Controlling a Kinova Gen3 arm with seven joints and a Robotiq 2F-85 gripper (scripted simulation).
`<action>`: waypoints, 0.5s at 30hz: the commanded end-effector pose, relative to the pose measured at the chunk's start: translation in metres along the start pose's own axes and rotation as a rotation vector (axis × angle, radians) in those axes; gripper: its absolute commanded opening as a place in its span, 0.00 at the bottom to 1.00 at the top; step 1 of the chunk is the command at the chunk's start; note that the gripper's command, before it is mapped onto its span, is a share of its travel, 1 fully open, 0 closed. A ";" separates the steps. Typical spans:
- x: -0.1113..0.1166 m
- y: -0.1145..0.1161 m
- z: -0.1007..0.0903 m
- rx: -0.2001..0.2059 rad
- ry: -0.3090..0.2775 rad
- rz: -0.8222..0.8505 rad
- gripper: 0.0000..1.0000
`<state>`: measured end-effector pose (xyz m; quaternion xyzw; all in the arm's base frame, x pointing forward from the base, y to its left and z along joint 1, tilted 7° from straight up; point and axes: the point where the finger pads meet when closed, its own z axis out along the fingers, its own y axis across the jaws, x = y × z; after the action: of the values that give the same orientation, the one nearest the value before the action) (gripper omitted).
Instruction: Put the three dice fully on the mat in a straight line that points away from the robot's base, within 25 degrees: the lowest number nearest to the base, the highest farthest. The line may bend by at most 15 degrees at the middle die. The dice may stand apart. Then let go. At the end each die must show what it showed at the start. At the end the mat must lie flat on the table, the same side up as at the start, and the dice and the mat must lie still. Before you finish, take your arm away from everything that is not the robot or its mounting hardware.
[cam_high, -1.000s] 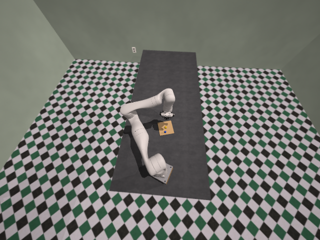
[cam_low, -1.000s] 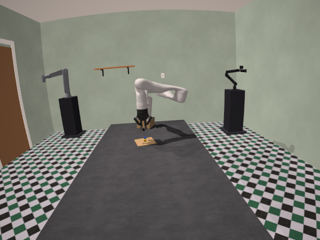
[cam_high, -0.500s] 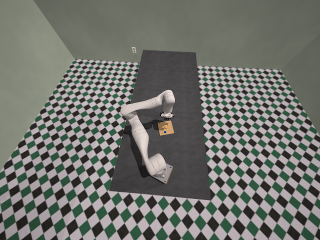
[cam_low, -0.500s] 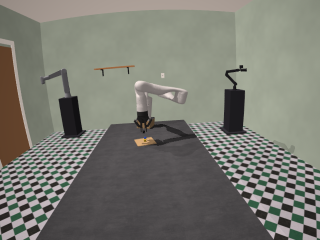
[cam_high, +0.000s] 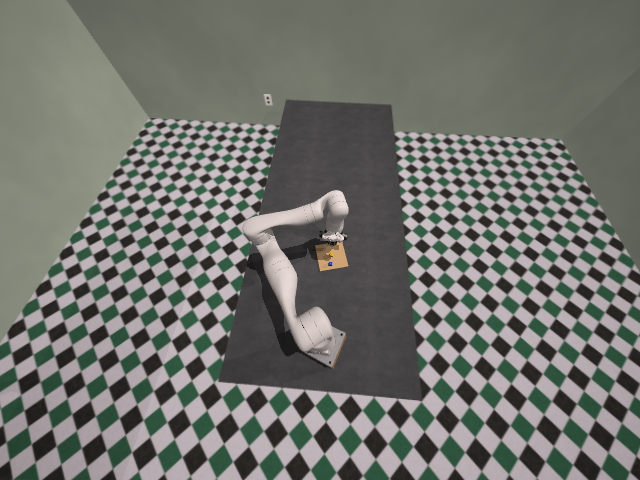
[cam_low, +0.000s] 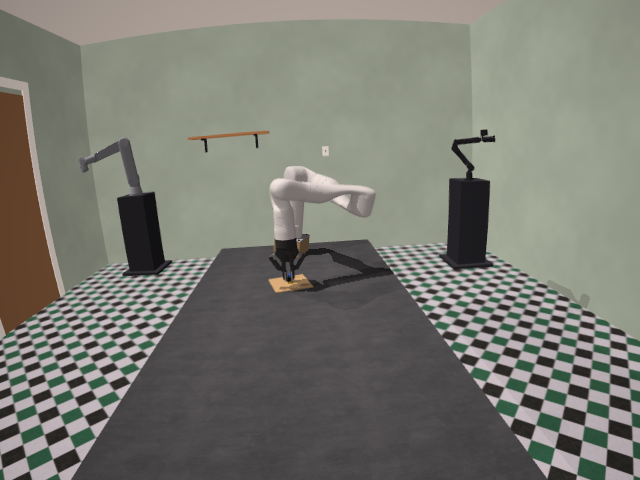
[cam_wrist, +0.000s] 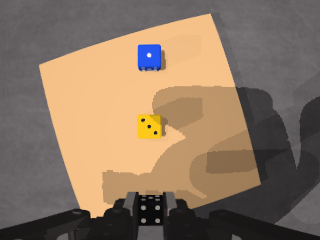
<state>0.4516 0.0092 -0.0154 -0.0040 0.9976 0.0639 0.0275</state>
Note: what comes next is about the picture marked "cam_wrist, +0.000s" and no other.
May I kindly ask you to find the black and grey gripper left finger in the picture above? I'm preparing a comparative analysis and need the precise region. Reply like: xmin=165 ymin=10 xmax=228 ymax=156
xmin=0 ymin=192 xmax=139 ymax=240

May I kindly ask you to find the blue die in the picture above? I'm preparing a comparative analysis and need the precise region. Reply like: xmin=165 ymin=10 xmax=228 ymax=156
xmin=137 ymin=44 xmax=161 ymax=71

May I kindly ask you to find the yellow die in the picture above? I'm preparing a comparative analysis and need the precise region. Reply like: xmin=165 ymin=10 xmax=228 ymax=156
xmin=137 ymin=114 xmax=162 ymax=139

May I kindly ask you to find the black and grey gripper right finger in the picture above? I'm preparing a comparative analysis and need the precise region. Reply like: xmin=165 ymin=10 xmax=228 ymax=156
xmin=163 ymin=192 xmax=320 ymax=240

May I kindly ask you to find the black die with white pips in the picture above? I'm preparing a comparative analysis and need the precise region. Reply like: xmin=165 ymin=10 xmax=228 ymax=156
xmin=138 ymin=195 xmax=163 ymax=226

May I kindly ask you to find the peach flat mat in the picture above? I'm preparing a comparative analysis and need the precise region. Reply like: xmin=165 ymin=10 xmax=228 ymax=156
xmin=39 ymin=14 xmax=261 ymax=218

